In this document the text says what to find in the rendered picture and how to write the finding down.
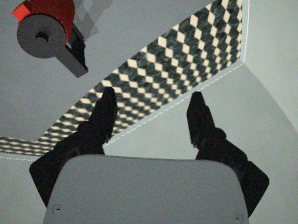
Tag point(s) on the red kettle with grey lid and handle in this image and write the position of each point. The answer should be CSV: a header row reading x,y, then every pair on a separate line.
x,y
47,24

